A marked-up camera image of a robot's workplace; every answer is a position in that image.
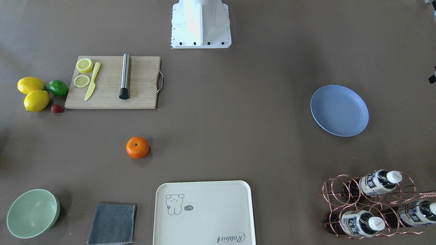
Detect orange mandarin fruit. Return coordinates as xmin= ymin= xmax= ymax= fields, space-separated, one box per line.
xmin=126 ymin=136 xmax=150 ymax=159

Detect blue round plate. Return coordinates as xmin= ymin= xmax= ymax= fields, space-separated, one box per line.
xmin=310 ymin=85 xmax=369 ymax=137

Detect cream rabbit tray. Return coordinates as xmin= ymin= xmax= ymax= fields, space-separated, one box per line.
xmin=153 ymin=180 xmax=256 ymax=245

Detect steel muddler black tip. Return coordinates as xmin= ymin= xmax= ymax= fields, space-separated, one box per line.
xmin=119 ymin=53 xmax=131 ymax=100

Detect wooden cutting board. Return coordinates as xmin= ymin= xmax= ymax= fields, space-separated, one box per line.
xmin=64 ymin=55 xmax=162 ymax=110

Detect yellow plastic knife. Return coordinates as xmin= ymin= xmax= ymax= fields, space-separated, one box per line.
xmin=84 ymin=62 xmax=101 ymax=101

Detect lemon slice lower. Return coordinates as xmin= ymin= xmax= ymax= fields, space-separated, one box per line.
xmin=73 ymin=75 xmax=91 ymax=88

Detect lemon half upper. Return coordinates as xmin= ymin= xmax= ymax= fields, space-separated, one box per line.
xmin=75 ymin=58 xmax=94 ymax=74

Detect grey folded cloth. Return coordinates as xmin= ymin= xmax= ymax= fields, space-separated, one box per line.
xmin=87 ymin=202 xmax=137 ymax=245

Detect red strawberry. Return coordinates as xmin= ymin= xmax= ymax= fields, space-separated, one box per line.
xmin=50 ymin=104 xmax=64 ymax=113

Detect green lime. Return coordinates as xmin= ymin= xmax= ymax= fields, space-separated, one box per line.
xmin=48 ymin=80 xmax=68 ymax=96

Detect bottle top of rack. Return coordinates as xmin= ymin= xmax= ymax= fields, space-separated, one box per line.
xmin=341 ymin=169 xmax=402 ymax=200

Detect bottle lower rack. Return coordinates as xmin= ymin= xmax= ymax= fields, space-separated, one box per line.
xmin=324 ymin=210 xmax=386 ymax=238
xmin=381 ymin=199 xmax=436 ymax=229

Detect yellow lemon lower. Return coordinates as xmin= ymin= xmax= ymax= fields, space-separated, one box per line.
xmin=24 ymin=90 xmax=50 ymax=112

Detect yellow lemon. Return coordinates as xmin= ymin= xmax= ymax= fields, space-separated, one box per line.
xmin=24 ymin=90 xmax=50 ymax=112
xmin=17 ymin=77 xmax=46 ymax=95

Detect yellow lemon upper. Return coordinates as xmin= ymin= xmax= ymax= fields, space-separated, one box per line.
xmin=17 ymin=77 xmax=46 ymax=95

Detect green bowl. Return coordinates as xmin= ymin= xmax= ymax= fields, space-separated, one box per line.
xmin=6 ymin=189 xmax=60 ymax=239

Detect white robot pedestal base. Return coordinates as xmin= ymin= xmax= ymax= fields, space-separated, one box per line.
xmin=170 ymin=0 xmax=232 ymax=49

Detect copper wire bottle rack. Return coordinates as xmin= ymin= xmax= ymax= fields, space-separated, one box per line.
xmin=321 ymin=173 xmax=435 ymax=239

